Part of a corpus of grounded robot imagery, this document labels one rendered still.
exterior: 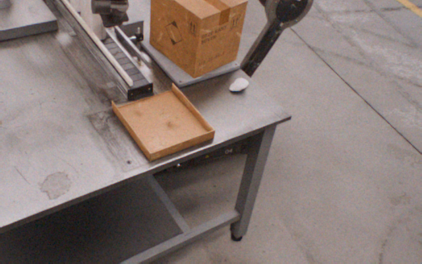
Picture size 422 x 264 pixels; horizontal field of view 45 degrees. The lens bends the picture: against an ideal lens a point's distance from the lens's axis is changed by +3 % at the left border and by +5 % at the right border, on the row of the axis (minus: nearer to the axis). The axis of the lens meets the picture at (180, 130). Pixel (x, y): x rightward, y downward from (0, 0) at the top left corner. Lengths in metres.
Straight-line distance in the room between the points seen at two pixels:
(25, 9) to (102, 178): 0.99
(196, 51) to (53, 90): 0.56
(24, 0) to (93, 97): 0.68
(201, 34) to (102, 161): 0.60
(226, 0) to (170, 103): 0.44
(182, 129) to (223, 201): 0.95
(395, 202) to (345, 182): 0.26
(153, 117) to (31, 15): 0.77
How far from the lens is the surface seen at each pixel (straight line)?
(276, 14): 2.46
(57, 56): 2.10
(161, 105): 1.84
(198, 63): 1.92
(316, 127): 3.19
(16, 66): 2.06
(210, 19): 1.85
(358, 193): 2.90
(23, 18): 2.26
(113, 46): 2.06
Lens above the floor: 2.03
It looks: 43 degrees down
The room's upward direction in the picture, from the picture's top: 6 degrees clockwise
